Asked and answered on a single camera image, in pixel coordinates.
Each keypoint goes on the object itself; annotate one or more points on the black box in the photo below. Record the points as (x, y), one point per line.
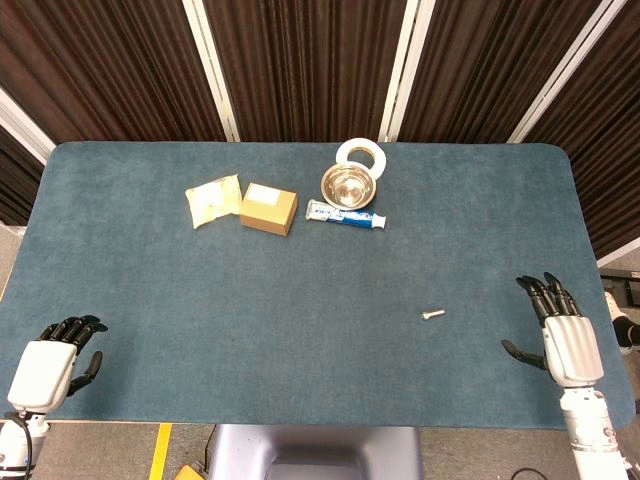
(625, 285)

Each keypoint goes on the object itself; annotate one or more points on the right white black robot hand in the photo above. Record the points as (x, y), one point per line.
(572, 350)

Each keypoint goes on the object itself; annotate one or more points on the brown ribbed partition panel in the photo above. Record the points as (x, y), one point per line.
(490, 65)
(100, 65)
(310, 65)
(610, 140)
(17, 185)

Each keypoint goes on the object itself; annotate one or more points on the blue felt table mat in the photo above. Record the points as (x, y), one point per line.
(280, 310)

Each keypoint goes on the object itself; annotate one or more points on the yellow floor tape line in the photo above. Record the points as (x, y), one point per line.
(160, 450)

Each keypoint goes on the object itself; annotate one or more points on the shiny metal bowl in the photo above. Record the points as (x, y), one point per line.
(349, 186)

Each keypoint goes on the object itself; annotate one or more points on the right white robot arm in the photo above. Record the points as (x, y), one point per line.
(592, 432)

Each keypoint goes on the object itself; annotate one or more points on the pale yellow plastic packet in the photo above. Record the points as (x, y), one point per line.
(212, 202)

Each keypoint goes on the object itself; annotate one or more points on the brown cardboard box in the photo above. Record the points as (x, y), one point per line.
(267, 210)

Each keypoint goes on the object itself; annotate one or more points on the metal screw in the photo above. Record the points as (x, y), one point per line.
(433, 314)

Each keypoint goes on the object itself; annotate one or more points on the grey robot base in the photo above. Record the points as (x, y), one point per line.
(320, 450)

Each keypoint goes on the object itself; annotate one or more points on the blue white toothpaste tube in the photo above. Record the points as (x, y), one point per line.
(350, 216)

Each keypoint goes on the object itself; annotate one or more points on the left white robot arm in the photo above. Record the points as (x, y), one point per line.
(17, 445)

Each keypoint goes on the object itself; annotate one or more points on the white and black device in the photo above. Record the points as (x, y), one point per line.
(622, 325)

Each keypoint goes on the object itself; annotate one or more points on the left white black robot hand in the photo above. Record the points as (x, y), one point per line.
(42, 372)

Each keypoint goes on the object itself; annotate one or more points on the yellow floor object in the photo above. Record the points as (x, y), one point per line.
(189, 473)

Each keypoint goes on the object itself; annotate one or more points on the white tape roll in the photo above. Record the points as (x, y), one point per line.
(380, 160)

